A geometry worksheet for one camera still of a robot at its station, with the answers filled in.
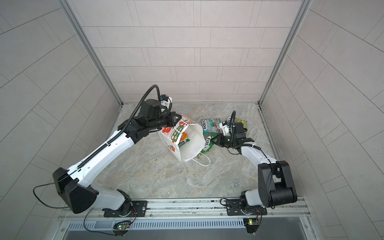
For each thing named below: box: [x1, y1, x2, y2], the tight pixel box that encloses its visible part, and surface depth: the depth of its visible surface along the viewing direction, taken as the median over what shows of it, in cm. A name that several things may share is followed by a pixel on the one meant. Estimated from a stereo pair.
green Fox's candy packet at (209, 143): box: [197, 133, 218, 158], surface depth 84 cm
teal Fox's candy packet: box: [201, 118, 222, 135], surface depth 102 cm
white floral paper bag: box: [157, 114, 211, 167], surface depth 84 cm
